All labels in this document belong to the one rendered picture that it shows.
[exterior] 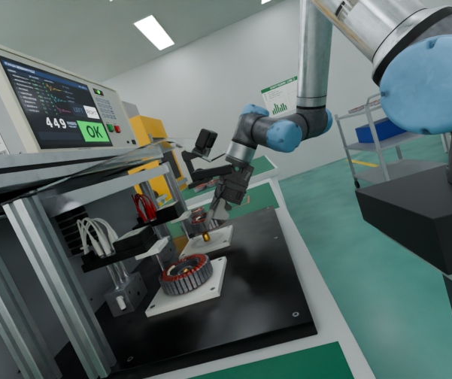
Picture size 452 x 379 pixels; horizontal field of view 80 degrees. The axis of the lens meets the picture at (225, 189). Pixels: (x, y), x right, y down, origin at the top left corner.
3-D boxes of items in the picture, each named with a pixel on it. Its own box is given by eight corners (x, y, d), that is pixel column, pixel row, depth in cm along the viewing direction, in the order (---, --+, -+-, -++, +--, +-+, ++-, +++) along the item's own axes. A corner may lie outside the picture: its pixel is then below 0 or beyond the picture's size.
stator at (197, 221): (230, 214, 85) (226, 203, 84) (227, 225, 74) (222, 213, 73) (198, 226, 86) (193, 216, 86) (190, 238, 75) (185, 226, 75)
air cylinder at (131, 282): (148, 291, 63) (139, 270, 62) (134, 311, 56) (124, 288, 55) (129, 297, 64) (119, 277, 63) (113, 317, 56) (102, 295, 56)
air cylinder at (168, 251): (176, 250, 87) (170, 234, 86) (169, 260, 79) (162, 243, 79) (162, 254, 87) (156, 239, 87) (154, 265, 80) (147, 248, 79)
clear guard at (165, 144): (226, 153, 64) (217, 129, 63) (212, 161, 41) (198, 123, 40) (107, 198, 69) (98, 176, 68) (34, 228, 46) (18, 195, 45)
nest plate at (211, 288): (227, 260, 64) (225, 256, 64) (219, 295, 49) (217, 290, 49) (170, 277, 66) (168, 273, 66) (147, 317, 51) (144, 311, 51)
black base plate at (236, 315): (274, 210, 98) (273, 204, 98) (318, 335, 35) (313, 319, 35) (159, 248, 105) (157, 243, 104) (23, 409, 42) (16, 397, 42)
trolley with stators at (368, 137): (404, 171, 330) (381, 91, 316) (469, 185, 231) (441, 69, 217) (355, 188, 339) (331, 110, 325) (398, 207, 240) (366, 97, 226)
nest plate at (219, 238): (233, 228, 88) (232, 224, 87) (229, 245, 73) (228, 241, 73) (191, 241, 90) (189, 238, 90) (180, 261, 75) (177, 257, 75)
